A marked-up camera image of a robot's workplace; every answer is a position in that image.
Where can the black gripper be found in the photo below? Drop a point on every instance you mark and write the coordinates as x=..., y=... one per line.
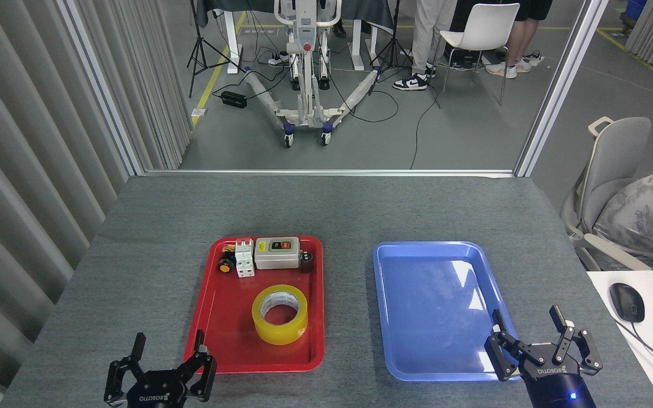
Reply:
x=556, y=385
x=153, y=394

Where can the yellow tape roll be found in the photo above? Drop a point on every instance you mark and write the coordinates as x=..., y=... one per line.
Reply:
x=264, y=331

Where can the red plastic tray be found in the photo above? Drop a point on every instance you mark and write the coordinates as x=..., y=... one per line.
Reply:
x=219, y=340

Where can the black computer mouse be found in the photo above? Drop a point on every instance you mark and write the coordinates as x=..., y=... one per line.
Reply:
x=627, y=303

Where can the black yellow push button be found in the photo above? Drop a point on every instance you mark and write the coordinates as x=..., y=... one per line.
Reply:
x=225, y=266

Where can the blue plastic tray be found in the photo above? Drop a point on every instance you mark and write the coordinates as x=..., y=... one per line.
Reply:
x=434, y=317

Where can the white circuit breaker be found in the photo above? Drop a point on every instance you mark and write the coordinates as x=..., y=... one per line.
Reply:
x=244, y=260

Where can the seated person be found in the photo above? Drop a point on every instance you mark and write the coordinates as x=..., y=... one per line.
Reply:
x=649, y=209

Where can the grey office chair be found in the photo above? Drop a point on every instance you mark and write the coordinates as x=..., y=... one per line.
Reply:
x=615, y=158

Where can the white floor plate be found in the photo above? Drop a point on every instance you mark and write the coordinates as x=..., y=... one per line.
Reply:
x=199, y=112

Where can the black power adapter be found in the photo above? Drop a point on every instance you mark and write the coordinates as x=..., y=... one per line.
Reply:
x=233, y=99

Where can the person in white shoes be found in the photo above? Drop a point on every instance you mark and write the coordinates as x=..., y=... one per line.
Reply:
x=522, y=34

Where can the white power strip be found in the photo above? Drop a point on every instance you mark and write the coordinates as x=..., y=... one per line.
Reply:
x=278, y=59

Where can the black tripod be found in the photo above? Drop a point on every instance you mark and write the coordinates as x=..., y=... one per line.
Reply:
x=393, y=34
x=197, y=39

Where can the white wheeled stand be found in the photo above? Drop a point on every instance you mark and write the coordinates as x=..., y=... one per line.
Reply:
x=305, y=68

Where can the white plastic chair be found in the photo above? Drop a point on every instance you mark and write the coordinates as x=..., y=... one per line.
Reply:
x=482, y=25

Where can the person in black-white shoes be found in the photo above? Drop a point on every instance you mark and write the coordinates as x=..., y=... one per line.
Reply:
x=425, y=28

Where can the blue bin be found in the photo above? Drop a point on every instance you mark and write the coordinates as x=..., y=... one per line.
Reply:
x=635, y=11

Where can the grey push button switch box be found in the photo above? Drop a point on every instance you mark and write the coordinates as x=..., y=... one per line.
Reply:
x=275, y=259

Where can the dark round knob switch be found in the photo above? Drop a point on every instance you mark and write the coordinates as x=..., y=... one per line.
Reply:
x=306, y=262

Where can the silver frame rail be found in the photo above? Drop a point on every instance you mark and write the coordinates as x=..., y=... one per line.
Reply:
x=326, y=172

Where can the silver frame post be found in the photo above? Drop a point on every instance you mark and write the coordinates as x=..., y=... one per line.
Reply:
x=102, y=90
x=562, y=85

